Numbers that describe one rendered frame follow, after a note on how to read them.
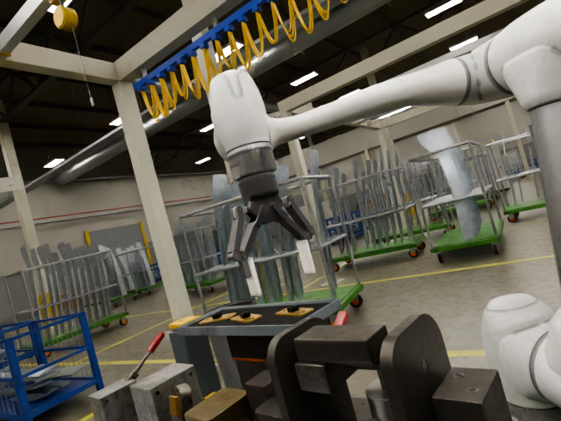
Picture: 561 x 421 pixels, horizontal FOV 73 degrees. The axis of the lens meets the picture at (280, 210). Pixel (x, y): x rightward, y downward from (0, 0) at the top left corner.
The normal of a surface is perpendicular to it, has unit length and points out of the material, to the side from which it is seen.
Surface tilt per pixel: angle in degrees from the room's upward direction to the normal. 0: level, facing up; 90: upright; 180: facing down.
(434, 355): 90
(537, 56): 93
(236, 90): 81
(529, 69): 90
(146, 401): 90
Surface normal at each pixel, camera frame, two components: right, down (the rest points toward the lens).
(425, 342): 0.71, -0.22
